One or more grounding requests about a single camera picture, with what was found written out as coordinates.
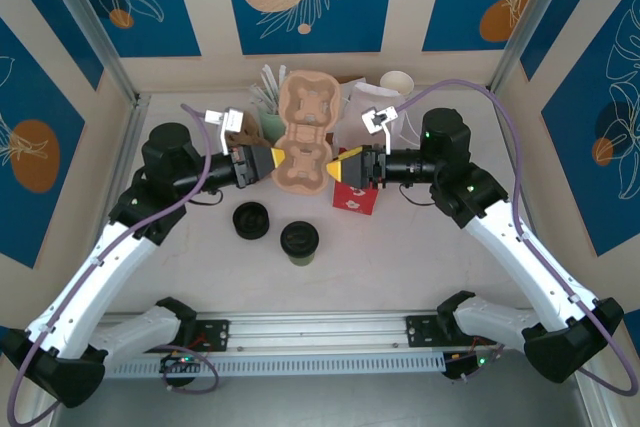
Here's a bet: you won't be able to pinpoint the white paper takeout bag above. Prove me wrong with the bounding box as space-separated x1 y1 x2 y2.
333 81 427 154

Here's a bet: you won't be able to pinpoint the brown pulp cup carrier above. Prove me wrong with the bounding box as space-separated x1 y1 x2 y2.
271 70 343 196

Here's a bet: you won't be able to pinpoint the brown pulp carrier stack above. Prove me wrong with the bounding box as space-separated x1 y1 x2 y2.
225 114 266 148

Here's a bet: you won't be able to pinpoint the red white floral box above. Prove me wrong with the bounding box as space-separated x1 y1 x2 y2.
332 146 380 218

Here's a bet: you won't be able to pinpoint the mint green straw cup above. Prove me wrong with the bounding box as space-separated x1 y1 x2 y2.
258 102 287 144

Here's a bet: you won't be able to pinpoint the white paper napkins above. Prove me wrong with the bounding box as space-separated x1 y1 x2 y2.
339 81 362 122

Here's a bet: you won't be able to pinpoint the white green paper cup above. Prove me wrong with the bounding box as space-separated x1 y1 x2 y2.
379 70 416 98

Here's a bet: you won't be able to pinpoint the brown cardboard napkin box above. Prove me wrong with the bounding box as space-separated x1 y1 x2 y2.
327 75 369 148

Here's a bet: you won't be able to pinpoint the black mounting plate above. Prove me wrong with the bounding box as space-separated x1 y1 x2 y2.
149 319 231 354
405 315 499 348

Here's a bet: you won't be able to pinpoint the black controller board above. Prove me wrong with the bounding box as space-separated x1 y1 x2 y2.
442 352 489 381
159 352 206 376

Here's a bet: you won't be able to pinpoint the aluminium side rail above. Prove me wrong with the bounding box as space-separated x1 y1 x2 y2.
489 90 616 427
19 94 151 427

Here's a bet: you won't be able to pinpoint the thin black left gripper cable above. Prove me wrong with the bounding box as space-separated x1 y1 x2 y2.
188 188 225 207

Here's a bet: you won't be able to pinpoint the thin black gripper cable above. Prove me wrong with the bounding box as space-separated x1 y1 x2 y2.
399 180 436 207
188 188 225 207

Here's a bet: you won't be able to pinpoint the thin black right gripper cable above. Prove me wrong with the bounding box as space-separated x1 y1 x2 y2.
399 180 436 207

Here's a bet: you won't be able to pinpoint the aluminium frame post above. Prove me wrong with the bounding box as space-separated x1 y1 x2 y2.
37 0 151 106
489 0 584 98

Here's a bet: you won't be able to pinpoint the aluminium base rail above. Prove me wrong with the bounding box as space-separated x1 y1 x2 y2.
192 311 444 352

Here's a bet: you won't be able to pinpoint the grey slotted cable duct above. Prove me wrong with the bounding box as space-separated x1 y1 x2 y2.
102 352 449 379

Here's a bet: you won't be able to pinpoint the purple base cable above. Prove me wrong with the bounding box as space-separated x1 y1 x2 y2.
449 334 507 383
162 336 220 393

